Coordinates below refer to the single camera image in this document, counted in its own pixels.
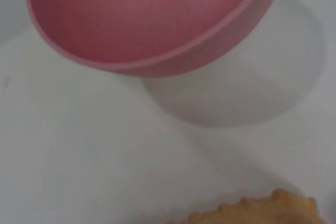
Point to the pink plastic bowl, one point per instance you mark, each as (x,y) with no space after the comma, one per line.
(147,19)

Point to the long ridged orange bread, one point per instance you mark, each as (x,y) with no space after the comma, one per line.
(262,211)

